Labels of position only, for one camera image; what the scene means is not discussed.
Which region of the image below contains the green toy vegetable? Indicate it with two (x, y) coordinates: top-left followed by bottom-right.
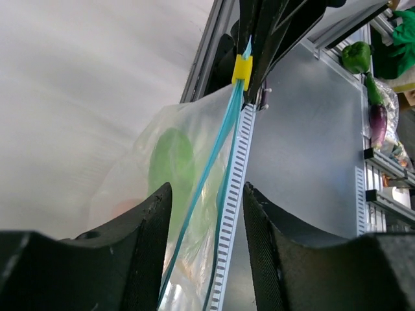
(148, 128), (215, 258)

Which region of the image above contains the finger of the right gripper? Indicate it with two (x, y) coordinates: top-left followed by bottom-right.
(246, 1), (327, 102)
(237, 0), (259, 54)

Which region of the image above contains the aluminium rail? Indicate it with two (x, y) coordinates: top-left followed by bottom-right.
(180, 0), (239, 103)

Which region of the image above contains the green toy bell pepper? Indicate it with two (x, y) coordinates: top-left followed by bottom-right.
(342, 41), (372, 75)

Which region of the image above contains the clear zip top bag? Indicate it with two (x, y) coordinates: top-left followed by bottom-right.
(88, 48), (255, 310)

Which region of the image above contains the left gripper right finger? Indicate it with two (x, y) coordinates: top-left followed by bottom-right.
(243, 183), (414, 310)

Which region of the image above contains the green cloth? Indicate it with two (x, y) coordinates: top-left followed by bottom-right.
(371, 7), (414, 80)

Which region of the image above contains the pink toy egg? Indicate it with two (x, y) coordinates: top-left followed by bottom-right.
(112, 198), (143, 218)

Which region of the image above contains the purple toy eggplant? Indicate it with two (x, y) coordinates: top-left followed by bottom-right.
(364, 72), (388, 150)

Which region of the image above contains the white slotted cable duct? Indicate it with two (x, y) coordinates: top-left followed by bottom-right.
(202, 104), (256, 310)

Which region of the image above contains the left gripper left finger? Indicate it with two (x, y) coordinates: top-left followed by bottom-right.
(1, 183), (172, 310)

